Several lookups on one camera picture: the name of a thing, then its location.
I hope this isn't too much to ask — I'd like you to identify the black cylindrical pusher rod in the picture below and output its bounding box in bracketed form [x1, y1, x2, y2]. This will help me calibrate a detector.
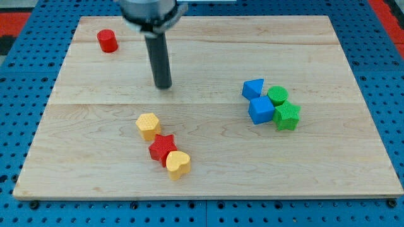
[145, 33, 172, 89]

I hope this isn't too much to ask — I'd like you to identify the green cylinder block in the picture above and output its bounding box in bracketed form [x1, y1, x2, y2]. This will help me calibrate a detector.
[267, 86, 288, 107]

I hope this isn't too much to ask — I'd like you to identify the blue cube block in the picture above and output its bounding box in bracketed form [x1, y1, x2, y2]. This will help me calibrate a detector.
[248, 96, 275, 124]

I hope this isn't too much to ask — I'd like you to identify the yellow heart block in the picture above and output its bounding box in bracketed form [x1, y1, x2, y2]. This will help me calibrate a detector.
[166, 151, 191, 181]

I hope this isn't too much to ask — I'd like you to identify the blue triangle block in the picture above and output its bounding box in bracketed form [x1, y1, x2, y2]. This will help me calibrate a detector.
[242, 78, 264, 100]

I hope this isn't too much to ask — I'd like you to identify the yellow hexagon block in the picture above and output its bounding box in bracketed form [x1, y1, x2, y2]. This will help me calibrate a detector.
[136, 113, 161, 141]

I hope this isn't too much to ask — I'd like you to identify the red star block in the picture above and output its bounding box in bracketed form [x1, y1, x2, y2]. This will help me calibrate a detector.
[148, 134, 177, 168]

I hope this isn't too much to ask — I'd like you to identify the green star block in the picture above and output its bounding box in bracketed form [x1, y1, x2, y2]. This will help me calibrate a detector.
[273, 100, 301, 131]

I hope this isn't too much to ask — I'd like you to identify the wooden board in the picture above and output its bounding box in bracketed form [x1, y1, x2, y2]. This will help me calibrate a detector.
[13, 16, 403, 201]

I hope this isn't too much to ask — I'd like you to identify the red cylinder block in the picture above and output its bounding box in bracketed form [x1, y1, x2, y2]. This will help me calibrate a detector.
[97, 29, 119, 53]

